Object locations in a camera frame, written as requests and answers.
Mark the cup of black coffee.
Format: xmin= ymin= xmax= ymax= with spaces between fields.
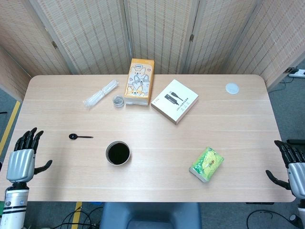
xmin=105 ymin=141 xmax=132 ymax=166

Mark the small clear plastic jar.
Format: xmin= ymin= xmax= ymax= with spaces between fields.
xmin=112 ymin=94 xmax=125 ymax=108

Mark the clear plastic straw bundle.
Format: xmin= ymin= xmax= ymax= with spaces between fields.
xmin=82 ymin=79 xmax=120 ymax=110

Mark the black floor cable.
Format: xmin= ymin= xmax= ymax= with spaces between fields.
xmin=58 ymin=206 xmax=103 ymax=229
xmin=246 ymin=209 xmax=298 ymax=229

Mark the orange corgi tissue box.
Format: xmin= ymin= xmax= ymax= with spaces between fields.
xmin=123 ymin=58 xmax=155 ymax=106

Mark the small black spoon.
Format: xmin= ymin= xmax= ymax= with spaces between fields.
xmin=68 ymin=133 xmax=94 ymax=140

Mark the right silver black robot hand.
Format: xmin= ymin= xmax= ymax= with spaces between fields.
xmin=265 ymin=140 xmax=305 ymax=198

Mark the white cable product box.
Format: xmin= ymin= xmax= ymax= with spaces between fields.
xmin=151 ymin=79 xmax=199 ymax=125

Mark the white power strip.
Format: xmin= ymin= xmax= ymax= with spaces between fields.
xmin=288 ymin=68 xmax=305 ymax=78

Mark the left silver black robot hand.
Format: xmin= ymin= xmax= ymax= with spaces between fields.
xmin=6 ymin=127 xmax=53 ymax=184

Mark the woven folding screen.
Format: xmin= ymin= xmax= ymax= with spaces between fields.
xmin=0 ymin=0 xmax=305 ymax=103

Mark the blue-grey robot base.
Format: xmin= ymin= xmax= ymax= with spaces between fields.
xmin=99 ymin=202 xmax=203 ymax=229

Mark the round white desk grommet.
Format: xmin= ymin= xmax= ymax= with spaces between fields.
xmin=225 ymin=82 xmax=240 ymax=95

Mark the green tissue pack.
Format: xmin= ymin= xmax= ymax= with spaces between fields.
xmin=189 ymin=146 xmax=225 ymax=183

